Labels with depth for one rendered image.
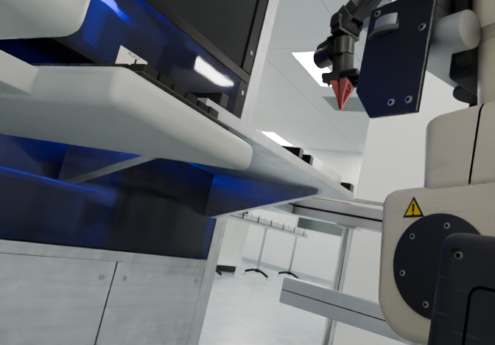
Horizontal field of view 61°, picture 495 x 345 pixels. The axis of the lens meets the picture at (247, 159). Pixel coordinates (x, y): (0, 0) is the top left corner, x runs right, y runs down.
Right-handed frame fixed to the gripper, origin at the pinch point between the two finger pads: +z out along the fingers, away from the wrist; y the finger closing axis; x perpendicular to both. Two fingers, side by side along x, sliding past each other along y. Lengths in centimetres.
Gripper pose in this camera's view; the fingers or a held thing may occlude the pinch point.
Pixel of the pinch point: (340, 107)
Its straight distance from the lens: 116.7
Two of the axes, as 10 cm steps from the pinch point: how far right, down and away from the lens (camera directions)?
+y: -8.6, 0.3, 5.1
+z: -1.0, 9.7, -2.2
